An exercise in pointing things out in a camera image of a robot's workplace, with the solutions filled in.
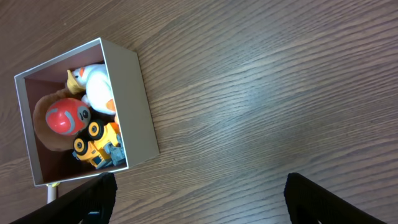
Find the yellow cat rattle drum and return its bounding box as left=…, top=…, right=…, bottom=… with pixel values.
left=47, top=182, right=60, bottom=204

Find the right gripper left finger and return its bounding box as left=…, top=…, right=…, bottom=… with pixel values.
left=13, top=172, right=118, bottom=224

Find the red ball toy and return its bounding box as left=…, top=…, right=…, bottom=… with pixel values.
left=45, top=98, right=91, bottom=136

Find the white plush duck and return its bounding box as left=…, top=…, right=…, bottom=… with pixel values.
left=67, top=63, right=119, bottom=124

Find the brown plush toy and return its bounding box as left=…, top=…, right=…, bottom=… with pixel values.
left=32, top=88, right=83, bottom=152

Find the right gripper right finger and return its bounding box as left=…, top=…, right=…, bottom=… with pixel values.
left=284, top=172, right=385, bottom=224

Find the yellow toy crane truck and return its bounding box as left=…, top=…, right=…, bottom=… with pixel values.
left=73, top=119, right=126, bottom=169

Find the white box pink interior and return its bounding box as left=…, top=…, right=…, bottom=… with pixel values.
left=14, top=37, right=159, bottom=186

